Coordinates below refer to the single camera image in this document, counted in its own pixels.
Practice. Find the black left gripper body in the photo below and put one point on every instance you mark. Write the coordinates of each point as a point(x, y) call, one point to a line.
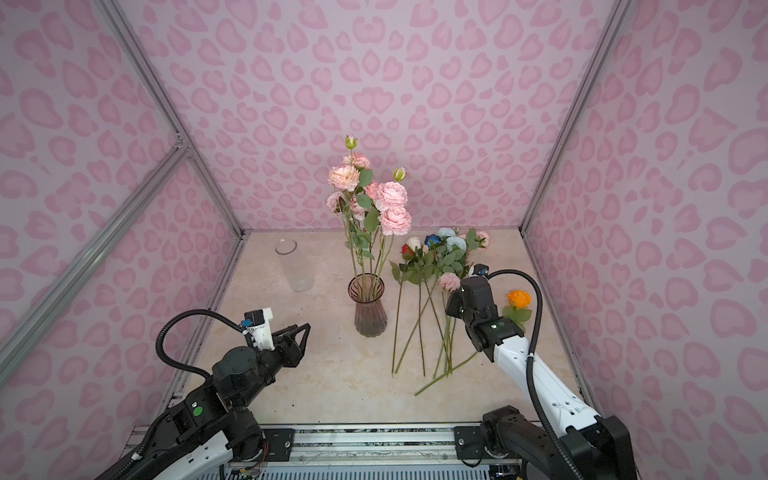
point(285, 358)

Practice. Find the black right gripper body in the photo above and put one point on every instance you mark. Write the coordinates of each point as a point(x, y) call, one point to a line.
point(454, 309)

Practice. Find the orange flower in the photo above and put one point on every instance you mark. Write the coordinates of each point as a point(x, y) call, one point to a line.
point(518, 308)

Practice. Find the tall clear ribbed glass vase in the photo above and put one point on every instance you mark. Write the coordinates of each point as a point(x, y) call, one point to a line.
point(297, 269)

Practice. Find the pink ribbed glass vase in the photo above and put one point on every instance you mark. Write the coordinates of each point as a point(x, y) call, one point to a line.
point(370, 318)

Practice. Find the white rose spray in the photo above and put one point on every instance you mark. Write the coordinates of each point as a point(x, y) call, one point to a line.
point(414, 243)

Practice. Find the pink peony flower spray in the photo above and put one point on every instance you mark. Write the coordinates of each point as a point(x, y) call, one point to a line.
point(389, 199)

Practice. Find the pink rose bud spray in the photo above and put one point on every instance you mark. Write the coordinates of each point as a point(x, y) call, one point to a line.
point(347, 178)

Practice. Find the pink peony stem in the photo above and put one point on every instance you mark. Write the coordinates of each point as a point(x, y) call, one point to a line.
point(336, 202)

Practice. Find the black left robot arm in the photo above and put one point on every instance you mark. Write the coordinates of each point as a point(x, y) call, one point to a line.
point(213, 425)

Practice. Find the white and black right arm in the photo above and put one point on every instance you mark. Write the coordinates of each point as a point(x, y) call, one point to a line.
point(540, 396)

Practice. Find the pile of green flower stems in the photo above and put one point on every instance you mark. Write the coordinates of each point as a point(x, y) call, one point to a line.
point(436, 274)

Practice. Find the light blue flower spray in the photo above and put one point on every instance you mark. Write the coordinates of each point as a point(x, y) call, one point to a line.
point(452, 240)

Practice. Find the red rose stem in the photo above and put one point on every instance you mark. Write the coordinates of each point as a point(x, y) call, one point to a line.
point(399, 269)

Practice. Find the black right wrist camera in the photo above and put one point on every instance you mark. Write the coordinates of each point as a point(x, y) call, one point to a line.
point(475, 289)

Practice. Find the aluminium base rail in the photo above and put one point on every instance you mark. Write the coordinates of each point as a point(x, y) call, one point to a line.
point(379, 444)

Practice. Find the aluminium diagonal frame bar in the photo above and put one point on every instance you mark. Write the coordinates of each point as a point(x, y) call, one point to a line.
point(38, 320)

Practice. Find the aluminium frame post right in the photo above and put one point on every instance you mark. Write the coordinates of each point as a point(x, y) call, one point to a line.
point(619, 16)

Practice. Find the aluminium frame corner post left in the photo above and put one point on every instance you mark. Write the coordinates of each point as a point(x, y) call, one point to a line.
point(128, 40)

